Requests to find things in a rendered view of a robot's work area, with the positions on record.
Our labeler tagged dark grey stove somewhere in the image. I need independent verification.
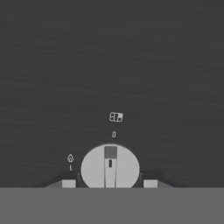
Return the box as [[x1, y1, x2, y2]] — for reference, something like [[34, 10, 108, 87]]
[[0, 0, 224, 189]]

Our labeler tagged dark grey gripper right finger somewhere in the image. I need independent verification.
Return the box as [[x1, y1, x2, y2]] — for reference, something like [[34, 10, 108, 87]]
[[137, 170, 176, 189]]

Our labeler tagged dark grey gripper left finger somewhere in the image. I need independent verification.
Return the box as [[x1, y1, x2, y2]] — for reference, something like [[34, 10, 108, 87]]
[[45, 171, 83, 189]]

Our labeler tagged round grey stove knob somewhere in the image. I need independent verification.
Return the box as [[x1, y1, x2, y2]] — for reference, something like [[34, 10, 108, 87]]
[[80, 143, 141, 189]]

